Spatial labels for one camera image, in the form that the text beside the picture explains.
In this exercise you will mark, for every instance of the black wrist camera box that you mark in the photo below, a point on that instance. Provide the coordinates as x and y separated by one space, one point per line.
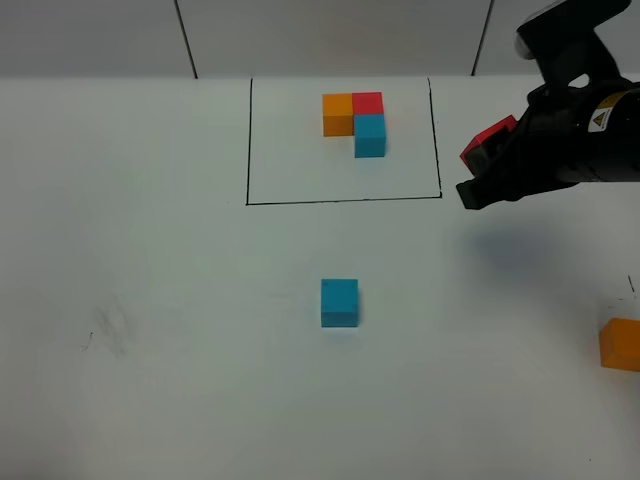
561 39

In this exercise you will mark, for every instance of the blue template block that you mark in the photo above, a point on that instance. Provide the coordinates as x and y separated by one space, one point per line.
370 136

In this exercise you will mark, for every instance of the red template block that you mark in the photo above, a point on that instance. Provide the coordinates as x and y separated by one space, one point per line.
367 103

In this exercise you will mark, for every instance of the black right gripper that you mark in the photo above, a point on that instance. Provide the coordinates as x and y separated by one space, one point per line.
567 136

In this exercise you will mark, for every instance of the orange template block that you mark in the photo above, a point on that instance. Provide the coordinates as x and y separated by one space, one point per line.
337 115

